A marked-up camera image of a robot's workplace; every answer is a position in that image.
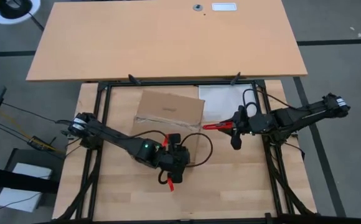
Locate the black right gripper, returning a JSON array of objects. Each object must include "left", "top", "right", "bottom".
[{"left": 225, "top": 114, "right": 274, "bottom": 150}]

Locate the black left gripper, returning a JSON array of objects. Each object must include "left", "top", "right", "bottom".
[{"left": 157, "top": 144, "right": 191, "bottom": 184}]

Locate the white mesh zip pouch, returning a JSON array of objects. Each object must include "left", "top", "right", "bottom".
[{"left": 198, "top": 83, "right": 259, "bottom": 124}]

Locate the brown cardboard box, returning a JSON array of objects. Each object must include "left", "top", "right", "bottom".
[{"left": 129, "top": 89, "right": 206, "bottom": 164}]

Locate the black clamp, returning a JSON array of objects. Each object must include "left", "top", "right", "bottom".
[
  {"left": 230, "top": 72, "right": 242, "bottom": 86},
  {"left": 128, "top": 73, "right": 143, "bottom": 86}
]

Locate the light wooden desk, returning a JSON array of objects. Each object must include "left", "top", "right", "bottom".
[{"left": 26, "top": 0, "right": 308, "bottom": 82}]

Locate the white rectangular desk plate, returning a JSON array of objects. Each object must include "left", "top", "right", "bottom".
[{"left": 212, "top": 2, "right": 238, "bottom": 12}]

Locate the black electronics hub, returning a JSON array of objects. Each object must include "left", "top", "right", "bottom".
[{"left": 27, "top": 135, "right": 59, "bottom": 153}]

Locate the black side table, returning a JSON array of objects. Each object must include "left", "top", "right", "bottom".
[{"left": 0, "top": 147, "right": 67, "bottom": 224}]

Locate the black horizontal bar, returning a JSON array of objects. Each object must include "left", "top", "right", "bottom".
[{"left": 0, "top": 164, "right": 60, "bottom": 194}]

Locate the white flat box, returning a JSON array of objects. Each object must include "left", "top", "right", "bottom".
[{"left": 0, "top": 162, "right": 53, "bottom": 213}]

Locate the black tower column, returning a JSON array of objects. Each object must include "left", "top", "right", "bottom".
[{"left": 0, "top": 0, "right": 34, "bottom": 19}]

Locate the white round floor disc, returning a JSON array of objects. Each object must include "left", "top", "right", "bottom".
[{"left": 0, "top": 0, "right": 41, "bottom": 25}]

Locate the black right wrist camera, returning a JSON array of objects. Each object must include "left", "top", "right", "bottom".
[{"left": 237, "top": 105, "right": 249, "bottom": 121}]

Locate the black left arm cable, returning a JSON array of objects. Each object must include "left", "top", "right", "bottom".
[{"left": 129, "top": 129, "right": 214, "bottom": 185}]

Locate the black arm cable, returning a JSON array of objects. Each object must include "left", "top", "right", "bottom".
[
  {"left": 242, "top": 88, "right": 295, "bottom": 116},
  {"left": 129, "top": 129, "right": 214, "bottom": 185}
]

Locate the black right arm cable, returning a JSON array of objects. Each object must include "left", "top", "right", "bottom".
[{"left": 242, "top": 88, "right": 295, "bottom": 116}]

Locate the black aluminium frame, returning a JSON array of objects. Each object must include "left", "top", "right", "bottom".
[{"left": 35, "top": 79, "right": 361, "bottom": 224}]

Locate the thin black floor cable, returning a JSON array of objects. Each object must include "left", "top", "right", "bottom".
[{"left": 1, "top": 101, "right": 75, "bottom": 124}]

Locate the yellow cable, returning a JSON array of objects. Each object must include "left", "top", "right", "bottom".
[{"left": 0, "top": 110, "right": 59, "bottom": 153}]

